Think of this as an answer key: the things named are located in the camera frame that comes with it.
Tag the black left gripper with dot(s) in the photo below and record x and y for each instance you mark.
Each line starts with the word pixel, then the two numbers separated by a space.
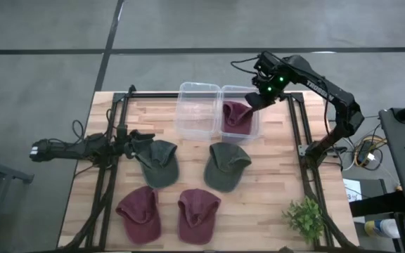
pixel 124 148

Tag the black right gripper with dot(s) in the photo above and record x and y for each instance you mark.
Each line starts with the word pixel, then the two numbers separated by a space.
pixel 271 79

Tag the dark green baseball cap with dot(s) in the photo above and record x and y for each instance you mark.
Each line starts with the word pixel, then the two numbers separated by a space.
pixel 225 168
pixel 160 165

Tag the maroon baseball cap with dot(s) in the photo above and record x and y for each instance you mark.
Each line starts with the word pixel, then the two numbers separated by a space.
pixel 237 121
pixel 141 216
pixel 197 219

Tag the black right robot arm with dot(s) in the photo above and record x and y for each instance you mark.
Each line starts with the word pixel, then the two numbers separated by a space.
pixel 343 105

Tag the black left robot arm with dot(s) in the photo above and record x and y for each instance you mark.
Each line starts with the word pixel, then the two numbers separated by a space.
pixel 65 149

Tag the clear plastic bin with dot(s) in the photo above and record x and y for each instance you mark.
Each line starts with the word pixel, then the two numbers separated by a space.
pixel 197 112
pixel 255 130

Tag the green plant in white pot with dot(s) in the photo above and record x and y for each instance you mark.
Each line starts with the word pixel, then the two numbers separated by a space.
pixel 306 219

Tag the white paper sheet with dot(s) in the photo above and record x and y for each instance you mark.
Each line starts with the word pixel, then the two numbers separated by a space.
pixel 352 189

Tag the black board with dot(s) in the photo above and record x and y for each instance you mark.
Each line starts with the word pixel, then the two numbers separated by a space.
pixel 378 205

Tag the black aluminium table frame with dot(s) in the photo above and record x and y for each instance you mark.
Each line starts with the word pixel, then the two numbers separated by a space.
pixel 295 119

